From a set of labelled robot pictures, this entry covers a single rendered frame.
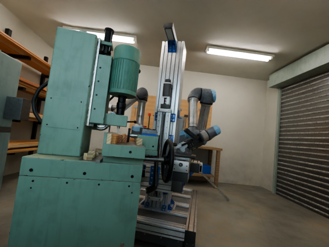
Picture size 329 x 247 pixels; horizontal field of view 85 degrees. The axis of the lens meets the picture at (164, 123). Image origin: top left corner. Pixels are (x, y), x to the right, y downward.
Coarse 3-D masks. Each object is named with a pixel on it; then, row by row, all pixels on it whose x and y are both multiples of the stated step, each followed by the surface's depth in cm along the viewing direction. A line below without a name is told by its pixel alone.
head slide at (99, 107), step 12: (108, 60) 109; (96, 72) 107; (108, 72) 109; (96, 84) 107; (108, 84) 108; (96, 96) 107; (108, 96) 114; (96, 108) 106; (108, 108) 120; (96, 120) 106
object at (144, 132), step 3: (141, 129) 122; (144, 129) 115; (147, 129) 115; (150, 129) 124; (141, 132) 118; (144, 132) 115; (147, 132) 115; (150, 132) 115; (153, 132) 116; (156, 132) 116; (147, 135) 115; (150, 135) 115; (153, 135) 115; (156, 135) 116
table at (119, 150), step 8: (104, 144) 87; (112, 144) 87; (120, 144) 93; (128, 144) 100; (104, 152) 86; (112, 152) 87; (120, 152) 88; (128, 152) 88; (136, 152) 89; (144, 152) 90; (152, 152) 112
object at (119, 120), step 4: (108, 116) 111; (112, 116) 111; (116, 116) 111; (120, 116) 112; (124, 116) 112; (108, 120) 110; (112, 120) 111; (116, 120) 111; (120, 120) 112; (124, 120) 112; (108, 124) 110; (112, 124) 111; (116, 124) 111; (120, 124) 112; (124, 124) 112
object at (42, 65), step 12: (0, 36) 225; (0, 48) 262; (12, 48) 258; (24, 48) 258; (24, 60) 303; (36, 60) 297; (48, 72) 357; (24, 84) 271; (36, 84) 289; (12, 120) 272; (36, 120) 303; (36, 132) 375; (12, 144) 265; (24, 144) 285; (36, 144) 313
